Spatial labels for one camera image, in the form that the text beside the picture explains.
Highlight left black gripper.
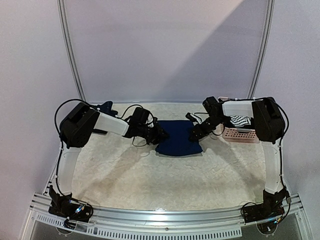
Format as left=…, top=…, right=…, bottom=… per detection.
left=138, top=122, right=170, bottom=145

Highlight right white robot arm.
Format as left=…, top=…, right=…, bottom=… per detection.
left=189, top=96, right=286, bottom=196

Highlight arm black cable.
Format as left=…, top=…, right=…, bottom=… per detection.
left=53, top=98, right=157, bottom=196
left=192, top=97, right=292, bottom=198

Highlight aluminium frame post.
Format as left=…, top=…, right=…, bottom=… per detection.
left=56, top=0, right=86, bottom=101
left=247, top=0, right=275, bottom=99

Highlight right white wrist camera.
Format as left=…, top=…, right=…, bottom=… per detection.
left=185, top=112, right=203, bottom=124

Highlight blue garment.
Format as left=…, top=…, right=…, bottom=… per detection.
left=155, top=120, right=203, bottom=157

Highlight black garment in basket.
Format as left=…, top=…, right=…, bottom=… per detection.
left=224, top=116, right=255, bottom=129

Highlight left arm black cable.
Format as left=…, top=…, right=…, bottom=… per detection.
left=53, top=98, right=157, bottom=196

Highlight black white striped garment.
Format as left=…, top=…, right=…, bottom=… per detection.
left=230, top=115, right=251, bottom=128

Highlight aluminium front rail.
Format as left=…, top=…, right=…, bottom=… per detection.
left=21, top=193, right=313, bottom=240

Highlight dark blue denim jeans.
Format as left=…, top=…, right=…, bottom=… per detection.
left=92, top=100, right=118, bottom=136

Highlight pink plastic laundry basket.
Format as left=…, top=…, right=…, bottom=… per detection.
left=218, top=97, right=260, bottom=144

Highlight left aluminium frame post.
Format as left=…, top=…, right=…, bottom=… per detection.
left=56, top=0, right=86, bottom=101

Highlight right aluminium frame post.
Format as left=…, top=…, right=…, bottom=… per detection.
left=247, top=0, right=275, bottom=99

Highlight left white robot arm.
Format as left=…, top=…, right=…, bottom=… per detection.
left=55, top=101, right=169, bottom=196

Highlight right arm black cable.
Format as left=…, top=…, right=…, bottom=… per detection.
left=192, top=97, right=292, bottom=198

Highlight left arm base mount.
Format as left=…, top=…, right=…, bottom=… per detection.
left=48, top=185, right=94, bottom=223

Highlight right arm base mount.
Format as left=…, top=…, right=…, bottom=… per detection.
left=240, top=189, right=292, bottom=236

